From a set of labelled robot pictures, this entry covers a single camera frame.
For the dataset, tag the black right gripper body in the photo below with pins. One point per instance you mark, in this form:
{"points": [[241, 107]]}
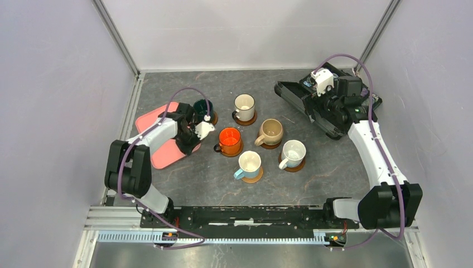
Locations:
{"points": [[327, 104]]}

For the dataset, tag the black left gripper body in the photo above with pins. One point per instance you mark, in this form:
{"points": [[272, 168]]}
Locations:
{"points": [[186, 141]]}

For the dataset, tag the dark green mug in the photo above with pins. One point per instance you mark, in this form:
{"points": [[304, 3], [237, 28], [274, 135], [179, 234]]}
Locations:
{"points": [[200, 108]]}

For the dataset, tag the brown wooden coaster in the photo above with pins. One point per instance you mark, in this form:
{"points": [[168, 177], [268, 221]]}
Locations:
{"points": [[214, 118], [234, 154], [293, 169], [245, 123], [270, 147]]}

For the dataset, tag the orange mug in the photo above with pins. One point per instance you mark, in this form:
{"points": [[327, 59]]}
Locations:
{"points": [[229, 141]]}

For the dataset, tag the white mug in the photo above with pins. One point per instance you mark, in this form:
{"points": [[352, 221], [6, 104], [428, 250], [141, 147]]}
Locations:
{"points": [[292, 154]]}

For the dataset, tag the beige mug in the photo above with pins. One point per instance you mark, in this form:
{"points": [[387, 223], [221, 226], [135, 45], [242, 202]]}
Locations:
{"points": [[270, 132]]}

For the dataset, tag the light blue mug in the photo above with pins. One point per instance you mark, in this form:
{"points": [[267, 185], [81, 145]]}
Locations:
{"points": [[249, 165]]}

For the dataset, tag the cream mug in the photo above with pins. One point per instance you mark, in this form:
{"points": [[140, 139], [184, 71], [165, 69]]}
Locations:
{"points": [[244, 106]]}

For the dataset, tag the woven rattan coaster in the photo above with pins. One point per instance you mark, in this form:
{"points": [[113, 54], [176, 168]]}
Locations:
{"points": [[255, 179]]}

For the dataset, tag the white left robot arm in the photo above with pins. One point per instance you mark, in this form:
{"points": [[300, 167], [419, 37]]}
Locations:
{"points": [[129, 168]]}

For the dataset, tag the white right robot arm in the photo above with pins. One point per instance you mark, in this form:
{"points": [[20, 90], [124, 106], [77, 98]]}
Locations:
{"points": [[391, 201]]}

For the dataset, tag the black poker chip case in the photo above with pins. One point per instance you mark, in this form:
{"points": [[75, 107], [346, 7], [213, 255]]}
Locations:
{"points": [[357, 102]]}

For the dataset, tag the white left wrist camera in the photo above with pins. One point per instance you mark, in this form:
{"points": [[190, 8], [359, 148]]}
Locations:
{"points": [[203, 129]]}

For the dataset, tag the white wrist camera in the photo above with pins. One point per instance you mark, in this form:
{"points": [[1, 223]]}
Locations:
{"points": [[203, 129], [324, 81]]}

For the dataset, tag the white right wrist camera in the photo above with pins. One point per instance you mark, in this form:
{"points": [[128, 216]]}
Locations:
{"points": [[324, 81]]}

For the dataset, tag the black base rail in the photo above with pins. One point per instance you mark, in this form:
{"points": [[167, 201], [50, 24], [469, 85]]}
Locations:
{"points": [[294, 221]]}

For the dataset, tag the aluminium frame rail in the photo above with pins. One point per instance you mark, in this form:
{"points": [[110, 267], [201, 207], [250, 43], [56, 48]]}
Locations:
{"points": [[128, 224]]}

